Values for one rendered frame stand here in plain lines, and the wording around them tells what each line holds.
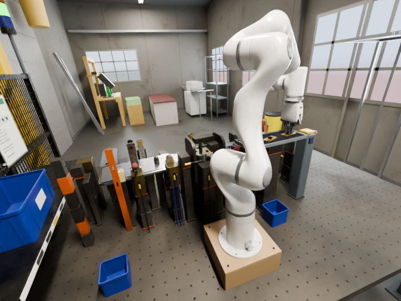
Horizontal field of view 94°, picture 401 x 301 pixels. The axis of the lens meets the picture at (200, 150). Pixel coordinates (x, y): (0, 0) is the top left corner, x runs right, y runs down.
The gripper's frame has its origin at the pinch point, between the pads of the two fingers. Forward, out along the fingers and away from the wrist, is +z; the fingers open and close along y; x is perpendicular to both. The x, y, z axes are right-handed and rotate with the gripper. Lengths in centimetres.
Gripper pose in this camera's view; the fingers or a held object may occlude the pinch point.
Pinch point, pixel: (289, 129)
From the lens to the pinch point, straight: 114.5
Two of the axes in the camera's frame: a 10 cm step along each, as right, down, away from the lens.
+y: -4.8, -3.3, 8.1
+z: 0.5, 9.2, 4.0
